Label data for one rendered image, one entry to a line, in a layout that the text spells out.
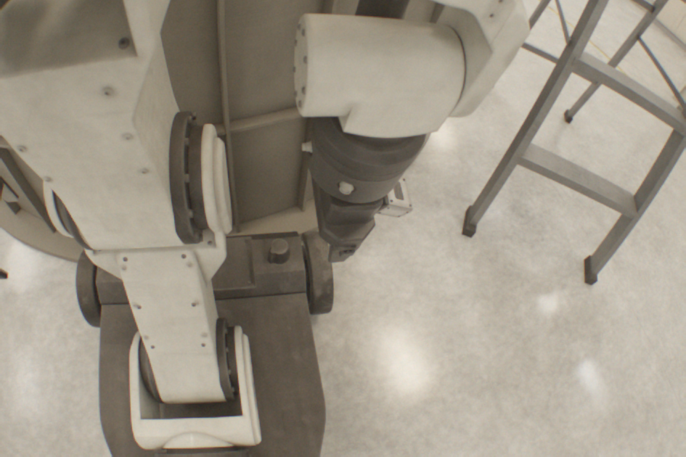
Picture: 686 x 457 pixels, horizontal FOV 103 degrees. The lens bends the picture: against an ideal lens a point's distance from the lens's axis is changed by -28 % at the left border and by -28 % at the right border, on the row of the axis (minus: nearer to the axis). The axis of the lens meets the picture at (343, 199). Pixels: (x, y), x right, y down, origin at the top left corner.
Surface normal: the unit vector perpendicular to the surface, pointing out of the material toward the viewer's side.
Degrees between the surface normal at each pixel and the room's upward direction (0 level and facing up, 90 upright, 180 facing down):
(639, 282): 0
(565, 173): 0
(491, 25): 101
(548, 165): 0
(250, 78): 90
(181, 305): 60
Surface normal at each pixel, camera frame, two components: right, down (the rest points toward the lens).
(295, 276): 0.25, 0.15
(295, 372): 0.16, -0.58
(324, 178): -0.68, 0.59
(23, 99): 0.16, 0.90
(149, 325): 0.25, 0.40
